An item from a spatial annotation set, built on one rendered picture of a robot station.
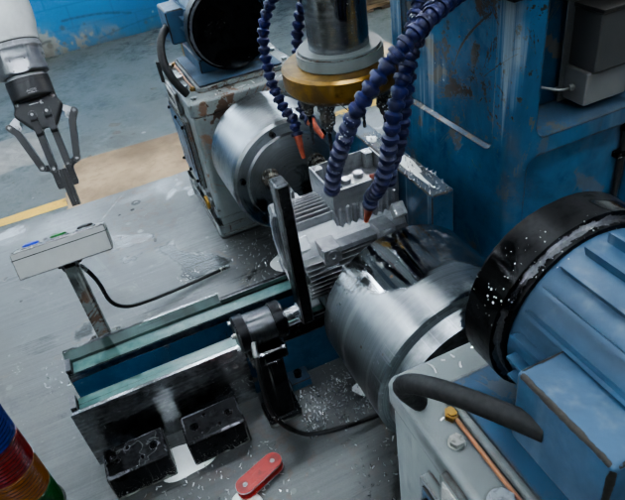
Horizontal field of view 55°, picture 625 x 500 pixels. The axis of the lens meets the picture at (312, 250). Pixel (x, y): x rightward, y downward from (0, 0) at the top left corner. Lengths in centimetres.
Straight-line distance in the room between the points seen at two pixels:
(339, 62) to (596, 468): 62
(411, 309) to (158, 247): 95
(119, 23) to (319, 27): 560
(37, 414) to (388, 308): 77
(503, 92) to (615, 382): 56
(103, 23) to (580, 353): 614
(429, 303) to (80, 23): 586
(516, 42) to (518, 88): 7
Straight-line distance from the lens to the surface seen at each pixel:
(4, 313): 156
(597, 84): 104
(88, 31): 642
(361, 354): 78
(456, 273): 76
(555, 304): 49
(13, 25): 119
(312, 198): 102
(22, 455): 74
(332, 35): 88
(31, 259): 119
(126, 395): 104
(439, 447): 60
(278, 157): 120
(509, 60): 90
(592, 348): 47
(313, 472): 102
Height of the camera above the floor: 166
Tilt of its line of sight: 37 degrees down
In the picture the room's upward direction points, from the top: 10 degrees counter-clockwise
